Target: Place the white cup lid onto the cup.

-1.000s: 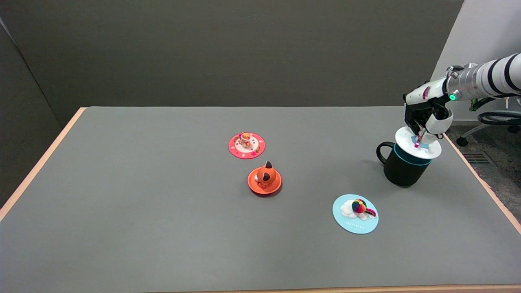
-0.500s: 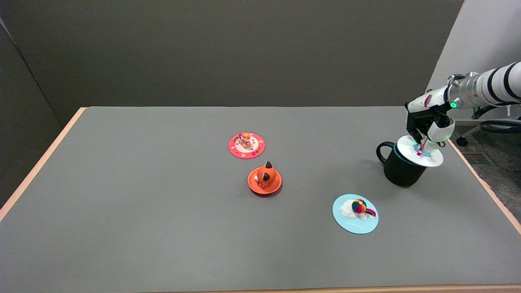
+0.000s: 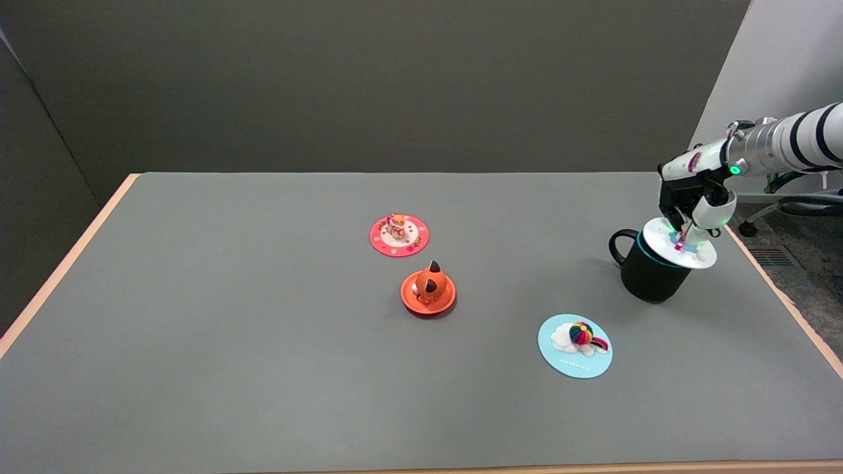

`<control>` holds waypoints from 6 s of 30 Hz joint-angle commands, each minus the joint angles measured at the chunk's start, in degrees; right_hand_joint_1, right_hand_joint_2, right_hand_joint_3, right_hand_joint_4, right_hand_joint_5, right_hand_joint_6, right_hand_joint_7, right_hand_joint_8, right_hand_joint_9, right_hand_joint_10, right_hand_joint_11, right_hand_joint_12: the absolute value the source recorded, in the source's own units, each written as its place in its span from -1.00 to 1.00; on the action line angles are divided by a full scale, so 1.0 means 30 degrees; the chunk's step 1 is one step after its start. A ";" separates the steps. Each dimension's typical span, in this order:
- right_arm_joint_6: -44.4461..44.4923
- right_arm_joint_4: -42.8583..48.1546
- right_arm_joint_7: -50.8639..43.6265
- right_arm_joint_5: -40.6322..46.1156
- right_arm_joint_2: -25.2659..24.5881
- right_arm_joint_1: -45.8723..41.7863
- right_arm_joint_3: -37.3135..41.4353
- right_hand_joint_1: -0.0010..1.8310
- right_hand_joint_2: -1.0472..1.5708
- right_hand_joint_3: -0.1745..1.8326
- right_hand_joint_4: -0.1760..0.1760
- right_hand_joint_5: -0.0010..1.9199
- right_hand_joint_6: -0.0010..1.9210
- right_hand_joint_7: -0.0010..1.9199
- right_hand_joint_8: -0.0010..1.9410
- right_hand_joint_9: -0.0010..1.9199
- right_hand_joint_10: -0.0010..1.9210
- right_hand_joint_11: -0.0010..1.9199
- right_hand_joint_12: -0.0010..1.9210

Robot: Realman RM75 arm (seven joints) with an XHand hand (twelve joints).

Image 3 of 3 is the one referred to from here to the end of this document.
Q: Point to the white cup lid with figure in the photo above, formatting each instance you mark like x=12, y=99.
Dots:
x=658, y=240

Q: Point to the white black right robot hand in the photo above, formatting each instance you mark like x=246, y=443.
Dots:
x=701, y=168

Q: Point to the orange cup lid cat figure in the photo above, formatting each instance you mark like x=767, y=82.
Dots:
x=428, y=291

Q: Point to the light blue rainbow cup lid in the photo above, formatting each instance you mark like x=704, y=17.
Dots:
x=575, y=346

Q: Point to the office chair base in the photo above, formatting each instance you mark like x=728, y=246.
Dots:
x=807, y=209

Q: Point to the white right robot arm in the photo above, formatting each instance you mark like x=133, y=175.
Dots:
x=790, y=141

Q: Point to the pink cup lid with figure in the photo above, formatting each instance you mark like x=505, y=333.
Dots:
x=399, y=235

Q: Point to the black mug teal inside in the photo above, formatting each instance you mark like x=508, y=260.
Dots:
x=652, y=283

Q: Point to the floor vent grille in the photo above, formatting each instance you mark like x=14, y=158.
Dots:
x=774, y=257

